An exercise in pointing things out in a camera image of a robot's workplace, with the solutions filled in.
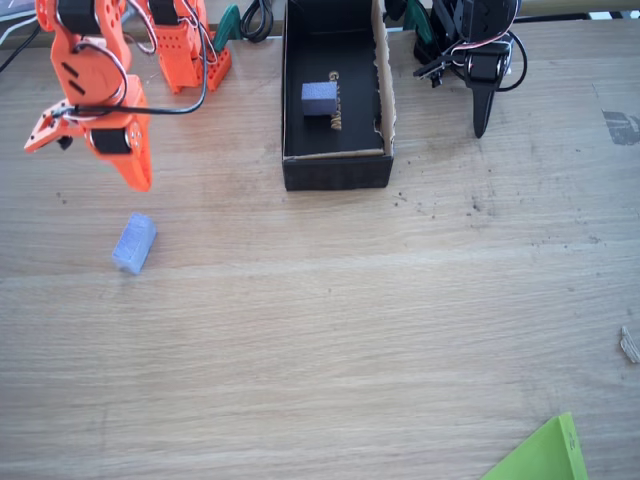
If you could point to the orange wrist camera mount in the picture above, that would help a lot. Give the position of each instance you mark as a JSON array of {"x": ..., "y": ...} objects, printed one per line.
[{"x": 42, "y": 132}]

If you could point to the green paper sheet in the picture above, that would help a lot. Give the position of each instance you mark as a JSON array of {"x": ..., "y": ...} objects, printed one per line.
[{"x": 550, "y": 455}]

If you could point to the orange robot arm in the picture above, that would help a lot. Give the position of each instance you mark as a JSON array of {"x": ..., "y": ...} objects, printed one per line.
[{"x": 95, "y": 75}]

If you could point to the green table clamp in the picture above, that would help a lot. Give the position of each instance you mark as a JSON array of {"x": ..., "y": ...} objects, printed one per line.
[
  {"x": 415, "y": 20},
  {"x": 227, "y": 27}
]

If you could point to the purple foam block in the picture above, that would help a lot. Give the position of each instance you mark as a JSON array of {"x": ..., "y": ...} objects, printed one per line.
[
  {"x": 319, "y": 100},
  {"x": 134, "y": 242}
]

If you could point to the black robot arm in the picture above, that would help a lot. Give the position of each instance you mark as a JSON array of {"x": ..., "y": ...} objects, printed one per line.
[{"x": 485, "y": 15}]

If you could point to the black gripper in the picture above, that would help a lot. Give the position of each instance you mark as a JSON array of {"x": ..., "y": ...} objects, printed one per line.
[{"x": 484, "y": 67}]

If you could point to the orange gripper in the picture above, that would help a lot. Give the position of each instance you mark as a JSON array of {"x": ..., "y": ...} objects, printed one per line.
[{"x": 111, "y": 142}]

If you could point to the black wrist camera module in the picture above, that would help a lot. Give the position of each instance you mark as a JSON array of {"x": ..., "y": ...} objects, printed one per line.
[{"x": 427, "y": 71}]

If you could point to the black cardboard box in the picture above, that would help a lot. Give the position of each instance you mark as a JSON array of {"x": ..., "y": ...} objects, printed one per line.
[{"x": 340, "y": 172}]

